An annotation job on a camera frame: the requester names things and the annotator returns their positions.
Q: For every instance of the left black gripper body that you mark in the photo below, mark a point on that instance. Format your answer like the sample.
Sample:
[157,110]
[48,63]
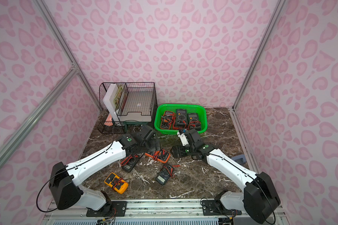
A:
[151,143]

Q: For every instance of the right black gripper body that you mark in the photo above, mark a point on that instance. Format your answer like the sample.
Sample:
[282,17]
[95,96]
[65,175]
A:
[181,150]

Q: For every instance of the orange wide multimeter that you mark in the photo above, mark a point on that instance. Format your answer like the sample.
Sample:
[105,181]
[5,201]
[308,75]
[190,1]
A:
[161,156]

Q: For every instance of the orange multimeter tall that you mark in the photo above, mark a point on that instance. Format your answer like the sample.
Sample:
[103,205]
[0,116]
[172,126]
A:
[167,120]

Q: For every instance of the small dark multimeter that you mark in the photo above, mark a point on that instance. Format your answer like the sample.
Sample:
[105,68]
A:
[166,172]
[130,162]

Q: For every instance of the large green multimeter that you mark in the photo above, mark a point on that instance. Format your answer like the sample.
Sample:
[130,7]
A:
[180,120]

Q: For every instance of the green plastic basket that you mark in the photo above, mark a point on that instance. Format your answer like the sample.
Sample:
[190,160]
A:
[173,107]

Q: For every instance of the black wire desk organizer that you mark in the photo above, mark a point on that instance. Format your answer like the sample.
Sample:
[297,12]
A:
[121,126]

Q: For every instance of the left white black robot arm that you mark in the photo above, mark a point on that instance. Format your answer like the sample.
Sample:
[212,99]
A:
[65,181]

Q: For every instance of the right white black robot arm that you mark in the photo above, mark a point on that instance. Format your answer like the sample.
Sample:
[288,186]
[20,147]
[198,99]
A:
[259,198]

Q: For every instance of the yellow multimeter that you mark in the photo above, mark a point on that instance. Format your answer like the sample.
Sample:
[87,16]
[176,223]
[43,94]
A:
[117,183]

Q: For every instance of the pink notebook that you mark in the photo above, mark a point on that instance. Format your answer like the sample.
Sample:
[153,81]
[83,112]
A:
[108,122]

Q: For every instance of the white upright folder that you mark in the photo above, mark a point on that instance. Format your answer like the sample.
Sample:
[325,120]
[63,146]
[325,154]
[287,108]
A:
[111,100]

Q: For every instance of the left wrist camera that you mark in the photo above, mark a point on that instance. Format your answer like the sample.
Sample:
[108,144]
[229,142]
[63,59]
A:
[146,133]

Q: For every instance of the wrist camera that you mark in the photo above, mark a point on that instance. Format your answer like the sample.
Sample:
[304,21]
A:
[188,137]
[146,133]

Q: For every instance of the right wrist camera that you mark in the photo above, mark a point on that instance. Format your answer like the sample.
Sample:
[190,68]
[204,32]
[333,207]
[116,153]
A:
[188,137]

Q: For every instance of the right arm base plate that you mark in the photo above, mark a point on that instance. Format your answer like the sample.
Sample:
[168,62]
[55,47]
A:
[215,208]

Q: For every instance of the aluminium front rail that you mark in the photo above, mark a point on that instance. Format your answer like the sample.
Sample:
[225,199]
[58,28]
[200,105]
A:
[147,212]

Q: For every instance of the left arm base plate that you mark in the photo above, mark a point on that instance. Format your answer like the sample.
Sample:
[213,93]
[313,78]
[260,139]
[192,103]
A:
[113,208]

